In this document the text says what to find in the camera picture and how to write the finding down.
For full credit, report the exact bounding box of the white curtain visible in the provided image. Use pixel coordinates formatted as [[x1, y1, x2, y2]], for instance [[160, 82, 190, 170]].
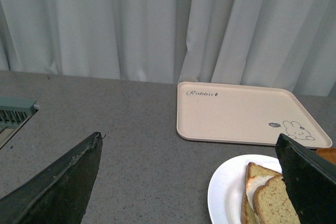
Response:
[[1, 0, 335, 96]]

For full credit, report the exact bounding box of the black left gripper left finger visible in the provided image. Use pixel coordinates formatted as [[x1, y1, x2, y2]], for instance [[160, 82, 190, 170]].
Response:
[[1, 132, 102, 223]]

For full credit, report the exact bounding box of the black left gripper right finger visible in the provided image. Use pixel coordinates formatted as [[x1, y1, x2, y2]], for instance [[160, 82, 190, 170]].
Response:
[[276, 134, 335, 223]]

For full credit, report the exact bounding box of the wooden board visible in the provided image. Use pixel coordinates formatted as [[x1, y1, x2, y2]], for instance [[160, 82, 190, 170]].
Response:
[[316, 148, 336, 164]]

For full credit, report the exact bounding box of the bread slice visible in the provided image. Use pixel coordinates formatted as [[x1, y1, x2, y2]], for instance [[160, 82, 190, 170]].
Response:
[[240, 162, 280, 223], [252, 175, 300, 223]]

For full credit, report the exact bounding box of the beige rabbit tray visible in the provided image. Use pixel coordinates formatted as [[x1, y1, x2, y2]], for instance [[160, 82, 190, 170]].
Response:
[[176, 82, 333, 149]]

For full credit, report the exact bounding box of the white round plate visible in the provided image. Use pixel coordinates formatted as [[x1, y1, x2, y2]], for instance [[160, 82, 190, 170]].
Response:
[[207, 154, 281, 223]]

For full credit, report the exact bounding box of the green dish rack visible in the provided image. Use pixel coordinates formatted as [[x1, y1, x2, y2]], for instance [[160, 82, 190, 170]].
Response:
[[1, 97, 39, 148]]

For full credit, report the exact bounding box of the fried egg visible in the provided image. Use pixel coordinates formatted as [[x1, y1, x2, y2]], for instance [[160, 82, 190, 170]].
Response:
[[246, 175, 274, 209]]

